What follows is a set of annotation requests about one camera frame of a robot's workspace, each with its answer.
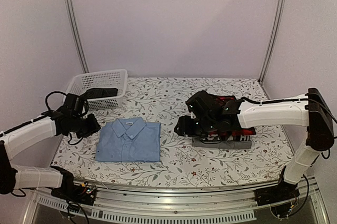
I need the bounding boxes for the left aluminium post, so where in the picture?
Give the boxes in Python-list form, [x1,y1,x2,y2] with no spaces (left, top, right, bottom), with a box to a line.
[64,0,89,73]

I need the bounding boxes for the grey shirt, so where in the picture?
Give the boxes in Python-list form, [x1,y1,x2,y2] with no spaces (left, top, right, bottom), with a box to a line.
[192,138,252,150]

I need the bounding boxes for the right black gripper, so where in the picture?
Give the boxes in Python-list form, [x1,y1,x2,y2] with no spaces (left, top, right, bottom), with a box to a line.
[174,115,216,139]

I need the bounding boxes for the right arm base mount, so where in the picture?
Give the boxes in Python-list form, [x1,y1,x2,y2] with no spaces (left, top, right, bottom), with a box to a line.
[254,168,300,219]

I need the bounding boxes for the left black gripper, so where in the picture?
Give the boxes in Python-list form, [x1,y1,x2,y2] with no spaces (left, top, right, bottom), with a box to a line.
[72,113,101,139]

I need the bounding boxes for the aluminium front rail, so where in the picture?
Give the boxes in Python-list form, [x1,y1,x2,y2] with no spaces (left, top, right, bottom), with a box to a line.
[23,176,332,223]

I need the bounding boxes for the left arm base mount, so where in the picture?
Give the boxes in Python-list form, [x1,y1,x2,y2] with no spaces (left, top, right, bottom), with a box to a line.
[51,166,97,206]

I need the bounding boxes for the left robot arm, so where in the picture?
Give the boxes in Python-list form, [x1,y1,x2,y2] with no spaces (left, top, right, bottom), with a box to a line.
[1,93,101,200]

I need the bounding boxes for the dark shirt in basket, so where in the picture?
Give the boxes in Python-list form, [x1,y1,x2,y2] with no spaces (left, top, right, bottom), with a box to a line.
[81,88,118,100]

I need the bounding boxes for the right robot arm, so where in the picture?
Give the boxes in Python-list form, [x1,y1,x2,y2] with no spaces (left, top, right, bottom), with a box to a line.
[174,88,336,201]

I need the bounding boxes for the black shirt white letters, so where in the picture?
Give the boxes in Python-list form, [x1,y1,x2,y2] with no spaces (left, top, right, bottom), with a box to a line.
[200,135,251,144]

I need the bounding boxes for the right aluminium post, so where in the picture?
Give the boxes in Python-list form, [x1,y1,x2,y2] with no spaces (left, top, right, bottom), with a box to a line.
[259,0,285,85]

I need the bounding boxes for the white plastic basket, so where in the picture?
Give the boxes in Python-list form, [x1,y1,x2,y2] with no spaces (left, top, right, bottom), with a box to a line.
[66,69,128,110]

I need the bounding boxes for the aluminium post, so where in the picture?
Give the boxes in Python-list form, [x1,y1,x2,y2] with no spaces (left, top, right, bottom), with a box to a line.
[259,0,285,85]
[64,0,89,73]

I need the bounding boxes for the red black plaid shirt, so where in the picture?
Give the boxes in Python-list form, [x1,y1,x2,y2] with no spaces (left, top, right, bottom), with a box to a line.
[199,94,256,136]

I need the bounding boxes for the light blue long sleeve shirt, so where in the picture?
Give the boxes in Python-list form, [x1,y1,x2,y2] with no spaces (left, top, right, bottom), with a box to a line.
[95,117,161,162]

